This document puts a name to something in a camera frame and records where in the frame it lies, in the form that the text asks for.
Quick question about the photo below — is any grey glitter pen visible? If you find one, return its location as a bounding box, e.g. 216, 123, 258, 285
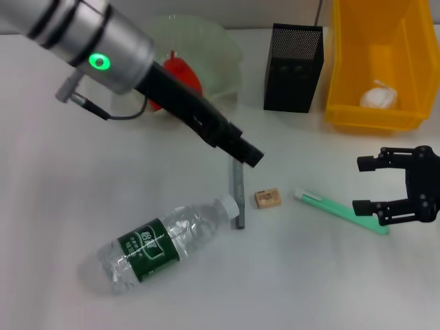
228, 157, 247, 231

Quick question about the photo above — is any small tan eraser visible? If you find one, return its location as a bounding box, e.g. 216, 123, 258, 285
254, 187, 283, 210

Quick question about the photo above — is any green glass fruit plate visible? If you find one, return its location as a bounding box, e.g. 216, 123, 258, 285
113, 13, 243, 116

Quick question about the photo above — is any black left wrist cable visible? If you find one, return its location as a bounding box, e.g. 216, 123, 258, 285
54, 74, 149, 121

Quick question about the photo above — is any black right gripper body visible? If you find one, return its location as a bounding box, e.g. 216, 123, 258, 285
404, 144, 440, 224

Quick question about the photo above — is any white paper ball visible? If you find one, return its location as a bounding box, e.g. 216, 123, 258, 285
359, 79, 399, 110

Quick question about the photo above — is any yellow plastic bin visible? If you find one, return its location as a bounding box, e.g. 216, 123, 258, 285
324, 0, 435, 135

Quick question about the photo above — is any black mesh pen holder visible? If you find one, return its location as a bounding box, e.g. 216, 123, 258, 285
263, 23, 326, 113

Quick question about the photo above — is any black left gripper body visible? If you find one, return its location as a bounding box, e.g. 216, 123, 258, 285
135, 60, 245, 155

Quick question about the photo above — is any red orange toy fruit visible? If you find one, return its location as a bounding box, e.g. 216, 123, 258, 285
147, 49, 204, 113

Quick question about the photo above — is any clear water bottle green label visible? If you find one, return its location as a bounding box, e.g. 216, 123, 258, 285
98, 195, 241, 296

